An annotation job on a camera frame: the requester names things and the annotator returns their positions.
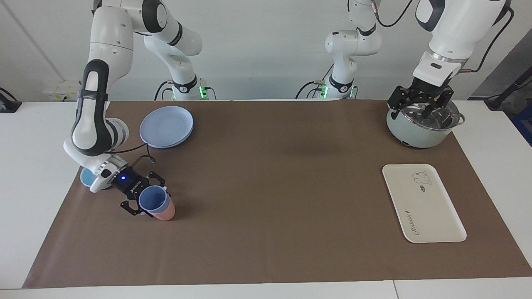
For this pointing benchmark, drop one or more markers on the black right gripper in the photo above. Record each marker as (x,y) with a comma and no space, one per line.
(126,182)

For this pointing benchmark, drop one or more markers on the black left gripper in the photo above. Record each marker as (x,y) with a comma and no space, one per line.
(426,89)

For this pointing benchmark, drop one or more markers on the blue ribbed cup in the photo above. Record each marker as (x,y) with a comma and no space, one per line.
(153,199)

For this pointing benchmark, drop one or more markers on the pink cup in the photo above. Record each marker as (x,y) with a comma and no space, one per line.
(167,212)

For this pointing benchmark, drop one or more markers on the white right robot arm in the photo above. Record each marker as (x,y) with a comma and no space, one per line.
(110,50)

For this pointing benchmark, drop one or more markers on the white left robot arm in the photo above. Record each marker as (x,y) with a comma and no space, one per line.
(453,29)

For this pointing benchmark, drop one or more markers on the cream tray with rabbit print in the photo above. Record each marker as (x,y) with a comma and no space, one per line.
(424,207)

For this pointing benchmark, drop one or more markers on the glass pot lid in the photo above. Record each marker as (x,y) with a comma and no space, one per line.
(415,116)

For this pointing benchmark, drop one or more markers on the pale green electric pot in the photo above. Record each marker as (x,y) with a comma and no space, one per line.
(415,135)

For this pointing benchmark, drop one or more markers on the light blue bowl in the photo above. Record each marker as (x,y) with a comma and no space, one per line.
(86,177)

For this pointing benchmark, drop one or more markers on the pale blue plate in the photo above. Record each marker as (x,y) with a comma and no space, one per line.
(166,126)

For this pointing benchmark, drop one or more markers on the black stand leg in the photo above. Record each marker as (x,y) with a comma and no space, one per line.
(509,89)

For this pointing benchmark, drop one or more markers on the blue box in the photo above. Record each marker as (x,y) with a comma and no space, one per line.
(524,124)

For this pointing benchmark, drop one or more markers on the brown paper table mat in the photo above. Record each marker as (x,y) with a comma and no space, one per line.
(270,207)

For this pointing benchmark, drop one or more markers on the black desk clamp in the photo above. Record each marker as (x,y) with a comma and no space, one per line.
(8,104)

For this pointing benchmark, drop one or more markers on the white wall socket box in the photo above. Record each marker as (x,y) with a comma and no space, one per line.
(62,90)

